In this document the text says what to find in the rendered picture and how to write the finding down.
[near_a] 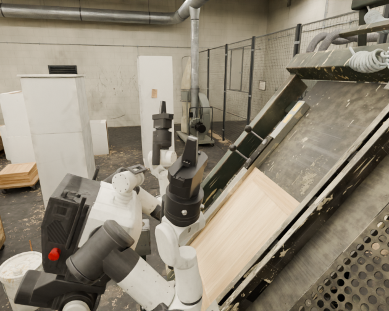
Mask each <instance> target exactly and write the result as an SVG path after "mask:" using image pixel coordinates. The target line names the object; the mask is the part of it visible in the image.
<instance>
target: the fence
mask: <svg viewBox="0 0 389 311"><path fill-rule="evenodd" d="M299 102H300V103H302V104H301V105H300V106H299V107H298V109H297V110H296V111H293V109H294V108H295V107H296V105H297V104H298V103H299ZM296 105H295V106H294V107H293V108H292V109H291V110H290V112H289V113H288V114H287V116H288V115H289V114H291V115H292V116H291V117H290V118H289V120H288V121H287V122H286V123H284V122H283V121H284V120H285V119H286V117H287V116H286V117H285V118H284V119H283V120H282V121H281V123H280V124H279V125H278V127H277V128H276V129H275V130H274V131H273V132H272V134H271V135H270V136H272V137H273V138H274V139H273V140H272V141H271V142H270V144H269V145H268V146H267V147H266V148H265V149H264V151H263V152H262V153H261V155H260V156H259V157H258V158H257V159H256V160H255V162H254V163H253V164H252V166H250V168H249V169H248V170H247V169H245V168H244V167H243V168H242V169H241V171H240V172H239V173H238V174H237V176H236V177H235V178H234V179H233V180H232V182H231V183H230V184H229V185H228V186H227V187H226V189H225V190H224V191H223V193H222V194H221V195H220V196H219V197H218V198H217V200H216V201H215V202H214V203H213V204H212V205H211V207H210V208H209V209H208V210H207V212H206V213H205V214H204V218H205V221H206V224H205V226H206V225H207V224H208V223H209V222H210V221H211V219H212V218H213V217H214V215H215V214H216V213H217V212H218V211H219V210H220V208H221V207H222V206H223V205H224V204H225V203H226V201H227V200H228V199H229V198H230V196H231V195H232V194H233V193H234V192H235V191H236V189H237V188H238V187H239V186H240V185H241V184H242V182H243V181H244V180H245V179H246V177H247V176H248V175H249V174H250V173H251V172H252V171H253V169H254V168H255V167H256V168H257V169H258V168H259V167H260V166H261V164H262V163H263V162H264V161H265V160H266V158H268V156H269V155H270V154H271V152H272V151H273V150H274V149H275V148H276V147H277V146H278V144H279V143H280V142H281V140H282V139H283V138H284V137H285V136H286V135H287V134H288V132H289V131H290V130H291V129H292V128H293V127H294V125H295V124H296V123H297V122H298V120H299V119H300V118H301V117H302V116H303V115H304V113H305V112H306V111H307V110H308V108H310V106H309V105H308V104H307V103H306V102H304V101H298V102H297V103H296ZM205 226H204V227H205ZM203 229H204V228H202V229H201V230H199V231H198V232H196V233H195V234H193V235H192V236H190V237H189V238H187V239H186V240H184V241H183V242H181V243H180V247H182V246H189V245H190V244H191V243H192V242H193V241H194V240H195V238H196V237H197V236H198V235H199V234H200V232H201V231H202V230H203Z"/></svg>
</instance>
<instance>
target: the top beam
mask: <svg viewBox="0 0 389 311"><path fill-rule="evenodd" d="M388 47H389V43H383V44H373V45H368V46H358V47H352V49H353V51H354V52H355V53H357V52H359V51H368V52H372V51H374V50H376V49H383V50H384V51H386V52H387V51H389V49H388ZM352 56H353V55H352V53H351V51H350V50H349V48H343V49H332V50H327V51H317V52H307V53H302V54H296V55H295V56H294V58H293V59H292V60H291V61H290V63H289V64H288V65H287V66H286V69H287V70H288V71H289V72H290V73H295V74H296V75H298V76H299V77H300V78H301V80H332V81H363V82H380V83H388V82H389V68H388V66H387V67H386V68H385V69H383V70H379V71H378V72H374V73H361V72H357V71H354V70H353V69H352V68H351V67H349V60H350V58H351V57H352Z"/></svg>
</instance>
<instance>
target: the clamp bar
mask: <svg viewBox="0 0 389 311"><path fill-rule="evenodd" d="M388 49H389V47H388ZM387 53H389V51H387ZM386 61H387V65H388V68H389V54H387V59H386ZM384 90H389V82H388V83H387V85H386V86H385V87H384ZM388 153H389V104H388V105H387V106H386V107H385V108H384V109H383V110H382V111H381V113H380V114H379V115H378V116H377V117H376V119H375V120H374V121H373V122H372V123H371V124H370V125H369V126H368V127H367V129H366V130H365V131H364V132H363V133H362V135H361V136H360V137H359V138H358V139H357V140H356V141H355V142H354V143H353V145H352V146H351V147H350V148H349V149H348V150H347V151H346V152H345V153H344V154H343V156H342V157H341V158H340V159H339V160H338V162H337V163H336V164H335V165H334V166H333V167H332V168H331V169H330V170H329V172H328V173H327V174H326V175H325V176H324V177H323V179H321V180H320V182H319V183H318V184H317V185H316V186H315V188H314V189H313V190H312V191H311V192H310V193H309V194H308V195H307V196H306V198H305V199H304V200H303V201H302V202H301V203H300V205H299V206H297V208H296V209H295V210H294V211H293V212H292V213H291V215H290V216H289V217H288V218H287V219H286V220H285V221H284V222H283V223H282V225H281V226H280V227H279V228H278V229H277V231H276V232H275V233H274V234H273V235H272V236H271V237H270V238H269V239H268V241H267V242H266V243H265V244H264V245H263V246H262V247H261V248H260V249H259V251H258V252H257V253H256V254H255V255H254V257H253V258H252V259H251V260H250V261H249V262H248V263H247V264H246V265H245V267H244V268H243V269H242V270H241V271H240V272H239V274H237V276H236V277H235V278H234V279H233V280H232V281H231V283H230V284H229V285H228V286H227V287H226V288H225V289H224V290H223V291H222V292H221V294H220V295H219V296H218V297H217V299H215V300H214V301H213V302H212V304H211V305H210V306H209V307H208V308H207V309H206V310H205V311H245V310H246V309H247V308H248V307H249V306H250V305H251V304H252V303H253V302H254V301H255V300H256V299H257V298H258V297H259V295H260V294H261V293H262V292H263V291H264V290H265V288H266V287H268V285H270V283H271V282H272V281H273V280H274V278H275V277H276V276H277V275H278V274H279V273H280V272H281V271H282V270H283V269H284V268H285V267H286V265H287V264H288V263H289V262H290V261H291V260H292V259H293V257H294V256H295V255H296V254H297V253H298V252H299V251H300V250H301V249H302V248H303V247H304V246H305V244H306V243H307V242H308V241H309V240H310V239H311V238H312V237H313V236H314V235H315V234H316V233H317V231H318V230H319V229H320V228H321V227H322V226H323V225H324V223H325V222H326V221H327V220H328V219H329V218H330V217H331V216H332V215H333V214H334V213H335V211H336V210H337V209H338V208H339V207H340V206H341V205H342V203H344V201H345V200H347V198H348V197H349V196H350V195H351V194H352V193H353V192H354V190H355V189H356V188H357V187H358V186H359V185H360V184H361V183H362V182H363V181H364V180H365V179H366V177H367V176H368V175H369V174H370V173H371V172H372V171H373V169H374V168H375V167H376V166H377V165H378V164H379V163H380V162H381V161H382V160H383V159H384V158H385V156H386V155H387V154H388Z"/></svg>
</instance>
